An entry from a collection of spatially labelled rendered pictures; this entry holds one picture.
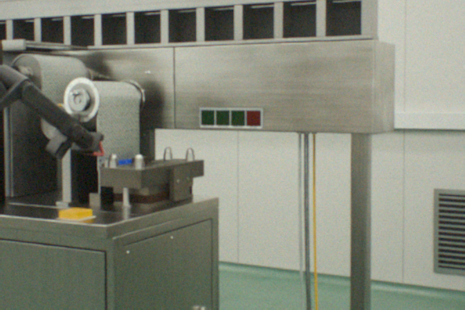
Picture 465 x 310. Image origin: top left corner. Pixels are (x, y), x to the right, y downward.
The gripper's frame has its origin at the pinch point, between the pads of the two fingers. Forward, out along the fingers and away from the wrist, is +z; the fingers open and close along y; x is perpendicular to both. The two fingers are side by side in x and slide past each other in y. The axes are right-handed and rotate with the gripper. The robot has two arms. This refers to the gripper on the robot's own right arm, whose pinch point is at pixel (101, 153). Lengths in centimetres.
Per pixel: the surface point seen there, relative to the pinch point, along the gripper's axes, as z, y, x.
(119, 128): 4.5, 0.2, 11.8
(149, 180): 2.9, 19.9, -7.6
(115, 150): 6.4, 0.2, 4.2
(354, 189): 47, 73, 12
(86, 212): -13.6, 13.5, -25.4
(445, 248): 265, 60, 66
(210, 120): 20.7, 25.1, 24.1
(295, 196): 253, -40, 88
